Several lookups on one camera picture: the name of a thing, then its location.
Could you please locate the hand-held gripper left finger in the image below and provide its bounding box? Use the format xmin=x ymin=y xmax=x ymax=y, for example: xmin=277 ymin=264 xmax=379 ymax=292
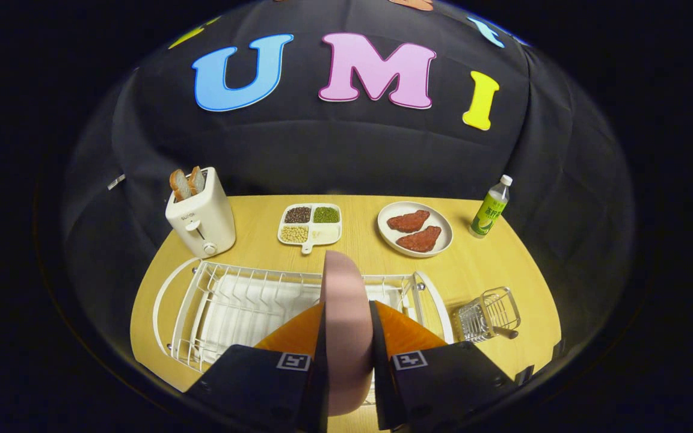
xmin=184 ymin=301 xmax=329 ymax=433

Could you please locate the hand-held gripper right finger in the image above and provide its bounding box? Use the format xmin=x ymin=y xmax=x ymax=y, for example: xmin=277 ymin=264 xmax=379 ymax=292
xmin=369 ymin=301 xmax=519 ymax=432

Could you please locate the pink plate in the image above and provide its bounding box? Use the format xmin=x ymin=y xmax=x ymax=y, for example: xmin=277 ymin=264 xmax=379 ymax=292
xmin=321 ymin=250 xmax=375 ymax=417

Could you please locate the white wire dish rack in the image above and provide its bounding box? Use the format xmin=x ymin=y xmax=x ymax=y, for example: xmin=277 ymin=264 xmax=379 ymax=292
xmin=153 ymin=257 xmax=454 ymax=375

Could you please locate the metal wire basket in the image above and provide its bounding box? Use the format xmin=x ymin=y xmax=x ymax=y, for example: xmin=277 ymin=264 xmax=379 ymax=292
xmin=454 ymin=286 xmax=522 ymax=343

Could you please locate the white round plate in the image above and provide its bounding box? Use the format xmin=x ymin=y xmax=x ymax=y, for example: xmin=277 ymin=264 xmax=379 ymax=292
xmin=377 ymin=201 xmax=454 ymax=258

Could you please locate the red meat piece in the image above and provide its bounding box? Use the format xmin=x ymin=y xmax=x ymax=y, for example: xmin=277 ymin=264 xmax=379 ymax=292
xmin=387 ymin=209 xmax=431 ymax=233
xmin=396 ymin=226 xmax=442 ymax=253

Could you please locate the white divided tray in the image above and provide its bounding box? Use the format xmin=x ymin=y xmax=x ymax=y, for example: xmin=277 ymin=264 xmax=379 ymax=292
xmin=277 ymin=203 xmax=343 ymax=255

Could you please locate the white toaster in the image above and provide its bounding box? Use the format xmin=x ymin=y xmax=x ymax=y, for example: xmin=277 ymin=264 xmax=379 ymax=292
xmin=165 ymin=167 xmax=236 ymax=259

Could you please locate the green drink bottle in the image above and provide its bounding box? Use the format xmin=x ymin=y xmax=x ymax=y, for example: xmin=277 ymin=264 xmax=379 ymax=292
xmin=469 ymin=174 xmax=513 ymax=239

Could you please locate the black backdrop cloth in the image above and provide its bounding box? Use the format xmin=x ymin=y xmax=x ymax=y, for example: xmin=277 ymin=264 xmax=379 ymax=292
xmin=61 ymin=0 xmax=636 ymax=361

